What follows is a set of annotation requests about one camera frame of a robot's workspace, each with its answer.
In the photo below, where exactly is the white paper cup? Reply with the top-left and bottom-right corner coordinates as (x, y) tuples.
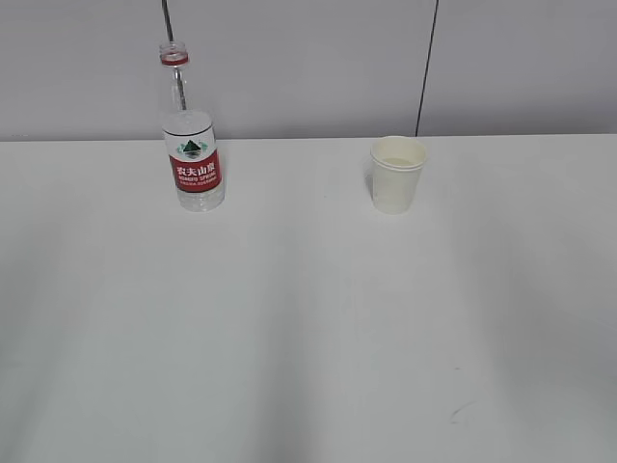
(370, 136), (427, 215)

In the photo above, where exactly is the clear red-label water bottle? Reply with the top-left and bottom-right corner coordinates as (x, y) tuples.
(159, 41), (225, 212)

